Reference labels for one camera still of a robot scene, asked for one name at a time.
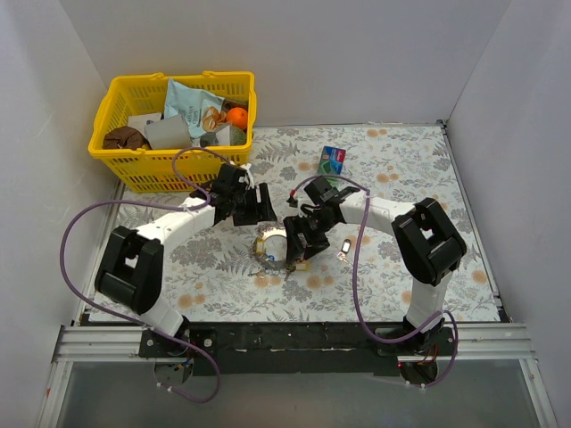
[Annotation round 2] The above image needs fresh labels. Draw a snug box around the large metal key ring disc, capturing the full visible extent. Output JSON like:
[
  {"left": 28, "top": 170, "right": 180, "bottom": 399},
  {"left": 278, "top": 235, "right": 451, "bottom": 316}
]
[{"left": 252, "top": 226, "right": 286, "bottom": 270}]

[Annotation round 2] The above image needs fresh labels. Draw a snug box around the yellow key tag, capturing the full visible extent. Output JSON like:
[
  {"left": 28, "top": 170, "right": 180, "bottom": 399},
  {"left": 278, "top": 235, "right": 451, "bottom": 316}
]
[{"left": 294, "top": 262, "right": 310, "bottom": 271}]

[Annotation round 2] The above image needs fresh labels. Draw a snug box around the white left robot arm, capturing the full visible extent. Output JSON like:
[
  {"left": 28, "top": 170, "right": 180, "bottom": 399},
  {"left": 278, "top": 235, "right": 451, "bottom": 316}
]
[{"left": 95, "top": 164, "right": 277, "bottom": 357}]

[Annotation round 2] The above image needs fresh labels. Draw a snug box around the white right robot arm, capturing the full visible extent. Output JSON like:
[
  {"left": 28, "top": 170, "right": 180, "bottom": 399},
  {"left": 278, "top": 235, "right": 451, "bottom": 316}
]
[{"left": 284, "top": 175, "right": 467, "bottom": 355}]

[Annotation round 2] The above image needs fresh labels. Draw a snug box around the green avocado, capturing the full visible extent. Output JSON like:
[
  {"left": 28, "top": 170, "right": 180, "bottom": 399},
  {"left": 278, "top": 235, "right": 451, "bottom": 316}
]
[{"left": 230, "top": 126, "right": 247, "bottom": 146}]

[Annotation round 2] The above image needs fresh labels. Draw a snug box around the green blue sponge pack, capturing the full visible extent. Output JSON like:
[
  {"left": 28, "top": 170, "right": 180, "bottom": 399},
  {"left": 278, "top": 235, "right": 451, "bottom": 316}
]
[{"left": 317, "top": 146, "right": 346, "bottom": 185}]

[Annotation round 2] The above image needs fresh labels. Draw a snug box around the floral patterned table mat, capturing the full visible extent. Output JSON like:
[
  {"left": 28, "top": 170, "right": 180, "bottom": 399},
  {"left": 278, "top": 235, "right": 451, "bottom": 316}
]
[{"left": 87, "top": 125, "right": 501, "bottom": 323}]

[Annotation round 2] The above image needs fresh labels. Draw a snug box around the orange fruit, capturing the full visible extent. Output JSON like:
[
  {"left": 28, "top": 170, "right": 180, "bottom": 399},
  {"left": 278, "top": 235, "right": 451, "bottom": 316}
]
[{"left": 226, "top": 107, "right": 248, "bottom": 130}]

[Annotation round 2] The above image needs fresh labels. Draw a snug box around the light blue chips bag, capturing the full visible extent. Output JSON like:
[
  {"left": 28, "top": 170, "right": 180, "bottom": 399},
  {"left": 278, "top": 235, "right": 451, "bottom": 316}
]
[{"left": 163, "top": 78, "right": 226, "bottom": 138}]

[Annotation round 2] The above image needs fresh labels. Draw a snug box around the grey cardboard box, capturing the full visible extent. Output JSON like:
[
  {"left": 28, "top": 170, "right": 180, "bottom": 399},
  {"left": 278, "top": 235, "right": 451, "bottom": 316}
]
[{"left": 144, "top": 115, "right": 192, "bottom": 150}]

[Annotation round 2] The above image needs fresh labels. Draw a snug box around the yellow plastic shopping basket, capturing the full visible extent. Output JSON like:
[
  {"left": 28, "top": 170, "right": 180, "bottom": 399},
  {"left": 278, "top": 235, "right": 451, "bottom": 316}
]
[{"left": 88, "top": 70, "right": 257, "bottom": 193}]

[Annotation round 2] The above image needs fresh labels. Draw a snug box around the white carton in basket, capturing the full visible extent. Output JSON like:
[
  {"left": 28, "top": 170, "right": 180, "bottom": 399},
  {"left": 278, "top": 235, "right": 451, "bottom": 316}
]
[{"left": 127, "top": 112, "right": 162, "bottom": 134}]

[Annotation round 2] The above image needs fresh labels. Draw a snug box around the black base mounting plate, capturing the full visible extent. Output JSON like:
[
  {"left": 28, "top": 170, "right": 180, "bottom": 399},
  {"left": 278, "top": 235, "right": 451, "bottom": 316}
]
[{"left": 138, "top": 322, "right": 454, "bottom": 376}]

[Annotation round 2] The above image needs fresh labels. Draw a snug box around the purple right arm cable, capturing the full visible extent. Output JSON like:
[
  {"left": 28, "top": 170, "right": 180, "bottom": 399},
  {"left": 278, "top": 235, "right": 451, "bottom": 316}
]
[{"left": 289, "top": 173, "right": 459, "bottom": 389}]

